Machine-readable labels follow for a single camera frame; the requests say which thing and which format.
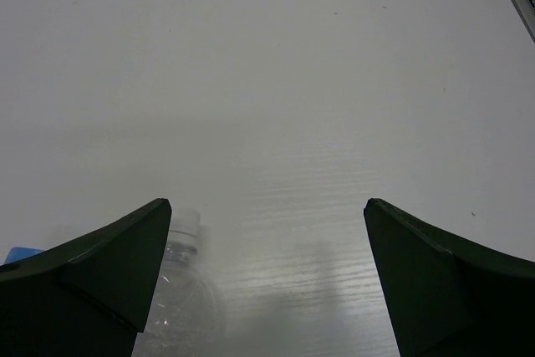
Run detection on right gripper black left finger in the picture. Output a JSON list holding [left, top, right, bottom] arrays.
[[1, 198, 171, 356]]

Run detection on blue-cap blue-label water bottle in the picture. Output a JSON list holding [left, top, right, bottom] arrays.
[[4, 247, 43, 264]]

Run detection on clear unlabelled plastic bottle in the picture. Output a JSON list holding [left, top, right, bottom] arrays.
[[132, 208, 225, 356]]

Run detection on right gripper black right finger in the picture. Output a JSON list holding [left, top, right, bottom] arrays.
[[364, 198, 534, 356]]

